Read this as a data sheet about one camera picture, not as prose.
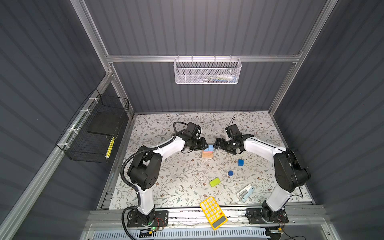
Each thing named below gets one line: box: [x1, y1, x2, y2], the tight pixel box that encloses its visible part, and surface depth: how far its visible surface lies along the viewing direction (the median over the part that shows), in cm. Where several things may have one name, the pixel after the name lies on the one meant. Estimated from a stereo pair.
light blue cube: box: [206, 144, 214, 152], surface depth 93 cm
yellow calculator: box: [199, 196, 228, 231], surface depth 75 cm
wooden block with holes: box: [202, 153, 214, 158], surface depth 98 cm
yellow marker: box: [105, 136, 115, 159], surface depth 69 cm
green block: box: [209, 177, 221, 187], surface depth 86 cm
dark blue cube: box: [237, 159, 245, 167], surface depth 95 cm
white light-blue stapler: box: [236, 184, 255, 202], surface depth 82 cm
